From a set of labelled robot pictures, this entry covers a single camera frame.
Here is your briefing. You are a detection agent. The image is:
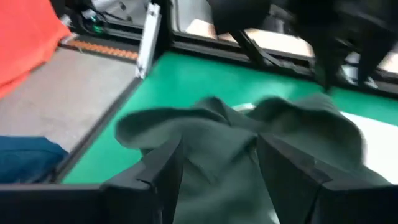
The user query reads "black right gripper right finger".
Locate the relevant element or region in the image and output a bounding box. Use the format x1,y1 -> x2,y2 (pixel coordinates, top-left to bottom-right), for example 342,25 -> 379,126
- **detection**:
256,133 -> 398,224

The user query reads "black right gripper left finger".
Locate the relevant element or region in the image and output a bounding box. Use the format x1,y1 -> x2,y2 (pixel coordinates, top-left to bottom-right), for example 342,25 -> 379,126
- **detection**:
0,136 -> 184,224

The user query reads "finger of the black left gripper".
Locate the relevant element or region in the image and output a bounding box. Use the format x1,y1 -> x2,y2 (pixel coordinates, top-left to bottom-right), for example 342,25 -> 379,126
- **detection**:
357,34 -> 392,86
312,35 -> 341,91

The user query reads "dark green garment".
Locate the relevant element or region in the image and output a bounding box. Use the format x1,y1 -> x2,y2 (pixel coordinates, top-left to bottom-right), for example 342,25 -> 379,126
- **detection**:
114,93 -> 392,224

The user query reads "green table mat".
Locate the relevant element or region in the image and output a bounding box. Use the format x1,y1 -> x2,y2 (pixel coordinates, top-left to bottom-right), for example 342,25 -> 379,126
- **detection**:
62,51 -> 398,185

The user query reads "yellow black hazard tape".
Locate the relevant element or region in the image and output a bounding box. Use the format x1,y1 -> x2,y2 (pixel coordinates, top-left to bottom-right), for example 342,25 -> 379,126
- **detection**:
67,39 -> 139,60

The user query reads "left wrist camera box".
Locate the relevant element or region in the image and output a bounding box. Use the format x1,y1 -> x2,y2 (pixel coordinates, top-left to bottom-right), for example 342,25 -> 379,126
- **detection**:
206,0 -> 271,35

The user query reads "silver metal bracket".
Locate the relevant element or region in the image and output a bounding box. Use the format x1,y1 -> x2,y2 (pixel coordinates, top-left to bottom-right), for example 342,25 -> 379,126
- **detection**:
135,2 -> 162,80

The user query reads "black power adapter with cable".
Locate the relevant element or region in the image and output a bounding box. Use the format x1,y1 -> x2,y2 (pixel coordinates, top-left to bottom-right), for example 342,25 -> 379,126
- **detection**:
73,6 -> 108,35

